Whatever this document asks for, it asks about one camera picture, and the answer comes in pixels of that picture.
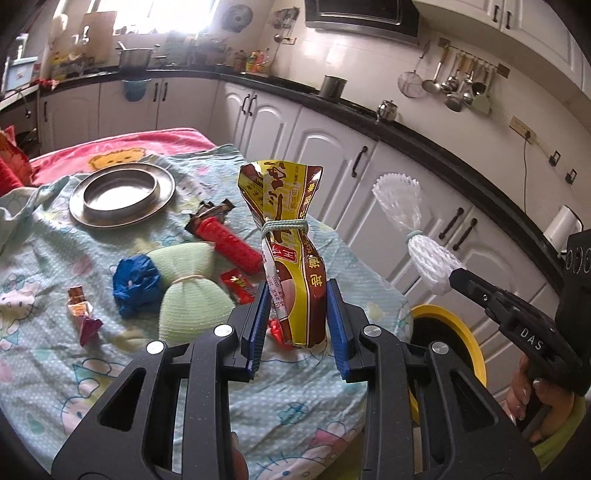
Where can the group of condiment bottles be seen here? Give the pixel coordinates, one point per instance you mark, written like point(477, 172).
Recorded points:
point(254, 62)

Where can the window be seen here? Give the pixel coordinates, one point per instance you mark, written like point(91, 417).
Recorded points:
point(152, 14)

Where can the long red snack wrapper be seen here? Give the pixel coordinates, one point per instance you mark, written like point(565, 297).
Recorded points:
point(226, 240)

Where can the hanging metal ladle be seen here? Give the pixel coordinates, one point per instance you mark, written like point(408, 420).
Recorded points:
point(430, 84)

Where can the light blue printed blanket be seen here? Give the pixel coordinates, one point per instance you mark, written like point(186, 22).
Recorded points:
point(46, 369)

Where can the white electric kettle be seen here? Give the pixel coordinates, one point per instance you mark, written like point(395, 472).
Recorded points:
point(561, 226)

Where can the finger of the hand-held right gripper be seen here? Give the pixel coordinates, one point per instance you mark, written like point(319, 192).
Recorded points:
point(535, 341)
point(498, 293)

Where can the pile of snack packages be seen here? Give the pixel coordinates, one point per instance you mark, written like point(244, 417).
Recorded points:
point(69, 64)

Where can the yellow brown snack bag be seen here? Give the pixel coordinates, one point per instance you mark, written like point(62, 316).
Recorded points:
point(286, 198)

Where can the small steel teapot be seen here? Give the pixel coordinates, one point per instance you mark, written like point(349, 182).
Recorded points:
point(388, 110)

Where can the range hood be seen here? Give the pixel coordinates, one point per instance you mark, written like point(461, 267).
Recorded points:
point(360, 18)

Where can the metal cup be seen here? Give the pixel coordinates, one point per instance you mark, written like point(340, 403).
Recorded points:
point(332, 87)

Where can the row of hanging kitchen utensils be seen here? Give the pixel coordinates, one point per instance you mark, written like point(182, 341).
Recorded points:
point(466, 87)

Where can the yellow trash bin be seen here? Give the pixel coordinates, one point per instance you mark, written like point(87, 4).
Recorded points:
point(466, 337)

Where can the small wall socket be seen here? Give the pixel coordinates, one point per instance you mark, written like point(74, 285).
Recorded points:
point(571, 176)
point(554, 158)

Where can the steel cooking pot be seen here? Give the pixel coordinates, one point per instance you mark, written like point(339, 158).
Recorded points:
point(134, 60)

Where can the crumpled red foil wrapper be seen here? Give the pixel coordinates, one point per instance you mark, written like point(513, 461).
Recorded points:
point(277, 328)

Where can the white lower kitchen cabinets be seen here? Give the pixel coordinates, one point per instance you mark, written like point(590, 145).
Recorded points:
point(323, 147)

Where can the blue storage box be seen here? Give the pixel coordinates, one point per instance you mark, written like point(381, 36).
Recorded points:
point(21, 74)

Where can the purple candy wrapper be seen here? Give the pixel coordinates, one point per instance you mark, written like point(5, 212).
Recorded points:
point(90, 328)

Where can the red flowered cushion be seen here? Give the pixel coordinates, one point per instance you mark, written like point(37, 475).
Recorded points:
point(11, 170)

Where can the round metal plate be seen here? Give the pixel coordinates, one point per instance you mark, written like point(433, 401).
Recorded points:
point(120, 191)

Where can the brown orange candy wrapper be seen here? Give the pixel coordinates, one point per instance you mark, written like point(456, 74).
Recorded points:
point(77, 302)

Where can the decorative wall plate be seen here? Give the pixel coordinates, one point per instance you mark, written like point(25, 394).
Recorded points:
point(237, 18)

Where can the crumpled blue plastic bag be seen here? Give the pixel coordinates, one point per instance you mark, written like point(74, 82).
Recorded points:
point(134, 281)

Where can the white upper cabinets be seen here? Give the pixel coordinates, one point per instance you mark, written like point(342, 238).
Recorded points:
point(498, 23)

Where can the wall power outlet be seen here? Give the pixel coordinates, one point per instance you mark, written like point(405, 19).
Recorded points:
point(521, 127)

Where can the flat red candy wrapper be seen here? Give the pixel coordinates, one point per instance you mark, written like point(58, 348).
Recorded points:
point(235, 284)

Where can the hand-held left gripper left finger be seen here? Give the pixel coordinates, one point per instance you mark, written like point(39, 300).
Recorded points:
point(259, 323)

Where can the pink printed blanket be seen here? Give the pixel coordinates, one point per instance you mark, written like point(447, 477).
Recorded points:
point(69, 152)

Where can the person's right hand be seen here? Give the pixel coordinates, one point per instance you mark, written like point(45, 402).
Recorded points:
point(519, 387)

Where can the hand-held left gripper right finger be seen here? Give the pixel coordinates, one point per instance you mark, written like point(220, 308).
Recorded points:
point(337, 323)

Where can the white foam fruit net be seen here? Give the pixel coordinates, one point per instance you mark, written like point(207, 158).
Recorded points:
point(397, 198)

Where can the blue hanging basin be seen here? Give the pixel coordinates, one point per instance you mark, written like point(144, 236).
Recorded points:
point(137, 91)

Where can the green foam fruit net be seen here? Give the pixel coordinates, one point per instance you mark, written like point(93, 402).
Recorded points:
point(184, 300)

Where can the person's right forearm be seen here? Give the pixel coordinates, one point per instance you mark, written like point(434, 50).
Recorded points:
point(561, 434)

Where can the dark brown snack wrapper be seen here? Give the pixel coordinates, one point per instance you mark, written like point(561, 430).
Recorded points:
point(210, 212)

